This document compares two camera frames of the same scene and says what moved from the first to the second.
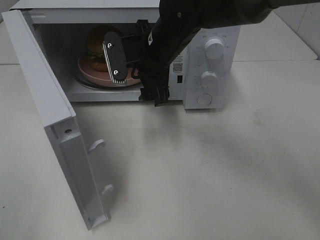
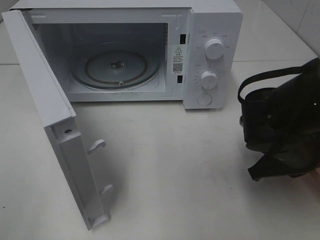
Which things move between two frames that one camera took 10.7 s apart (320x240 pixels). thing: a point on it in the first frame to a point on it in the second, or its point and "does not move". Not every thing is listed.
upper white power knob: [214, 49] does not move
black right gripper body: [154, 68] to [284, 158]
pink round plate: [102, 78] to [315, 177]
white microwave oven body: [205, 73] does not move
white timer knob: [209, 80] does not move
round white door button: [204, 99] does not move
